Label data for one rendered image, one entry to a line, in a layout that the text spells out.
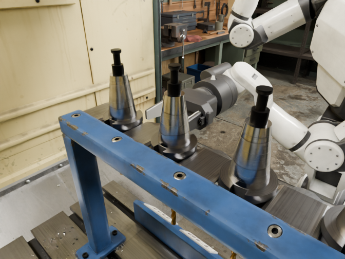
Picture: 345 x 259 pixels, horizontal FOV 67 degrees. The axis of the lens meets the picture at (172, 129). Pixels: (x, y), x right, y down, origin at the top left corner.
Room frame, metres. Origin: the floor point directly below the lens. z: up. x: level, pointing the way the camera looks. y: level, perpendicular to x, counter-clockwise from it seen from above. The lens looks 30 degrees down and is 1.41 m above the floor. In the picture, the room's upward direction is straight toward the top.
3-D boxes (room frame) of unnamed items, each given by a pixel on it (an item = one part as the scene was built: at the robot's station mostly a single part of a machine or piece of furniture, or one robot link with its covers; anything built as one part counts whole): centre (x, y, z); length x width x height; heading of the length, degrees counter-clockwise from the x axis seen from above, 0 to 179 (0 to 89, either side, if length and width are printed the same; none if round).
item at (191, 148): (0.30, 0.00, 1.21); 0.06 x 0.06 x 0.03
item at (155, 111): (0.49, 0.03, 1.18); 0.06 x 0.02 x 0.03; 138
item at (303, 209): (0.19, -0.12, 1.21); 0.07 x 0.05 x 0.01; 138
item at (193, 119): (0.43, -0.04, 1.18); 0.06 x 0.02 x 0.03; 138
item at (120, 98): (0.37, 0.08, 1.26); 0.04 x 0.04 x 0.07
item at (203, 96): (0.53, -0.06, 1.18); 0.13 x 0.12 x 0.10; 48
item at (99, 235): (0.37, 0.16, 1.05); 0.10 x 0.05 x 0.30; 138
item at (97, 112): (0.41, 0.12, 1.21); 0.07 x 0.05 x 0.01; 138
